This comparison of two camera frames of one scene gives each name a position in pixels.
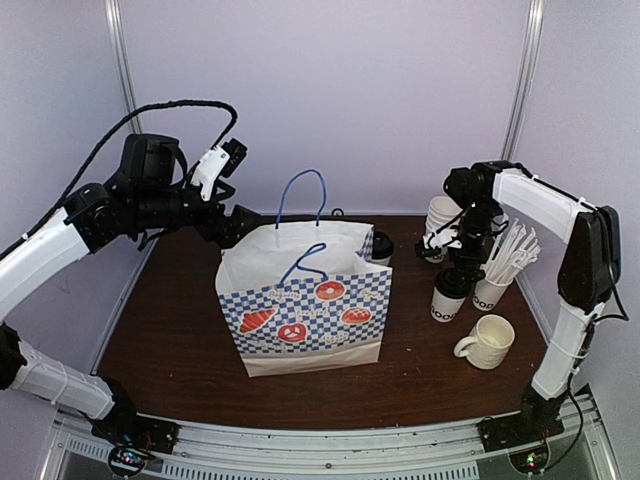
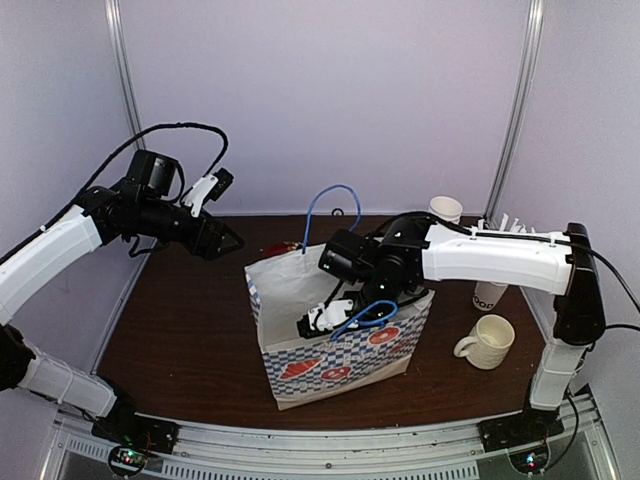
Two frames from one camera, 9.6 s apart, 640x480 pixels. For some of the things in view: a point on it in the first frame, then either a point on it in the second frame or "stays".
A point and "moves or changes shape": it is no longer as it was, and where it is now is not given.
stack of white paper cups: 441,211 stays
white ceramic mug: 488,343 stays
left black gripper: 227,236 to 207,249
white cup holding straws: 486,294 stays
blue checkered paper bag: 305,296 moves or changes shape
